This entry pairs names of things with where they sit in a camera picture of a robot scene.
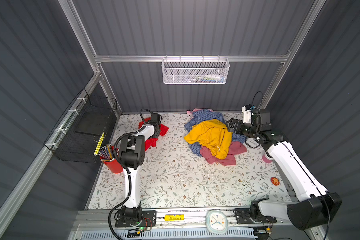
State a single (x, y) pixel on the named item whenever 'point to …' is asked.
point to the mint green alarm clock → (216, 222)
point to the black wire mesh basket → (76, 136)
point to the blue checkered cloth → (203, 115)
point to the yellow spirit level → (174, 217)
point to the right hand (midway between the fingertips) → (235, 124)
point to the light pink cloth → (194, 110)
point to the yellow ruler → (96, 151)
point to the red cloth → (152, 142)
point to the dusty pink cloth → (235, 148)
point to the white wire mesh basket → (195, 71)
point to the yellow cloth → (212, 133)
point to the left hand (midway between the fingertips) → (148, 132)
